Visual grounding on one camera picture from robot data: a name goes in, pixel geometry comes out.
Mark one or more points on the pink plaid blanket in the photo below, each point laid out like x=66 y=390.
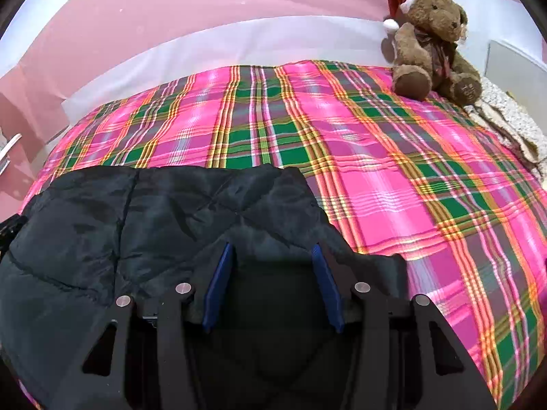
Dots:
x=384 y=179

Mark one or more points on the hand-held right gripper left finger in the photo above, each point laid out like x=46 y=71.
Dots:
x=218 y=286

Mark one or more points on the white plastic frame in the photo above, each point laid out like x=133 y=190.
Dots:
x=8 y=147

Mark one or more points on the beige patterned cloth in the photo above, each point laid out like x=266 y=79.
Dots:
x=508 y=115

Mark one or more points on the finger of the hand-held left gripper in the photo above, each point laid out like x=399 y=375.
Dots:
x=10 y=232

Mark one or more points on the brown teddy bear santa hat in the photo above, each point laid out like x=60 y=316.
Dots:
x=427 y=34

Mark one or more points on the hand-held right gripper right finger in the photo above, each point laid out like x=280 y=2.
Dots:
x=327 y=286

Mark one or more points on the black hooded jacket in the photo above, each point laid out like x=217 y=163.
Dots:
x=107 y=230

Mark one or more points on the white pillow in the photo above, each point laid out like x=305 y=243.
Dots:
x=213 y=47

